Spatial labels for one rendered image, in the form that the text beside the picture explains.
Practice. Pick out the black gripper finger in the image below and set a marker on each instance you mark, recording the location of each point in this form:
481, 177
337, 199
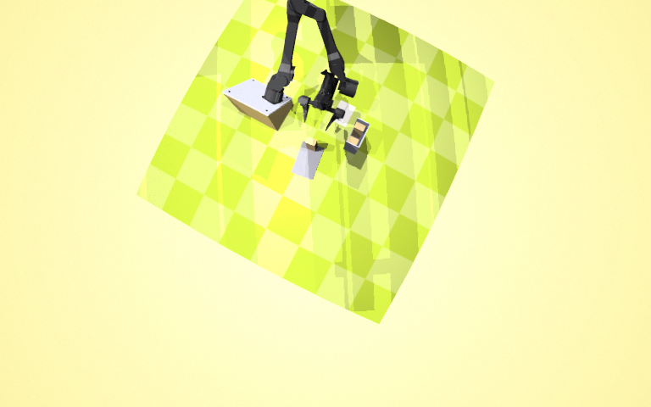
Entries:
305, 112
331, 120

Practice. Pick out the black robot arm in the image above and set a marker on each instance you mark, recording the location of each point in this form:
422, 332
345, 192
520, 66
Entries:
275, 87

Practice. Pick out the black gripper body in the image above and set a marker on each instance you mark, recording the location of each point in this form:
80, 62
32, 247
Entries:
305, 100

